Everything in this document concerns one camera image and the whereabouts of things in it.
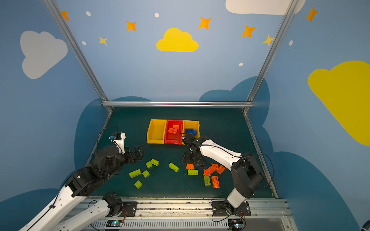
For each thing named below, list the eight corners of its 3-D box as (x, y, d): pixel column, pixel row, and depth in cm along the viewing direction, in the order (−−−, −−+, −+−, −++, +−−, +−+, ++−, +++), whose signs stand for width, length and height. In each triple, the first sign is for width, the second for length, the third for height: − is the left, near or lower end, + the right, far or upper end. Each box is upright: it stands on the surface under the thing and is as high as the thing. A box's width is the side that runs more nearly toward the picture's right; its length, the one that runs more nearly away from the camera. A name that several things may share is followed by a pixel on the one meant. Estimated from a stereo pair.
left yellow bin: (147, 144, 101) (145, 138, 96) (151, 124, 113) (150, 119, 107) (164, 144, 101) (163, 138, 96) (167, 125, 113) (166, 119, 107)
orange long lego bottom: (213, 188, 83) (214, 187, 81) (211, 177, 87) (211, 176, 85) (219, 188, 83) (220, 186, 81) (216, 177, 87) (217, 175, 85)
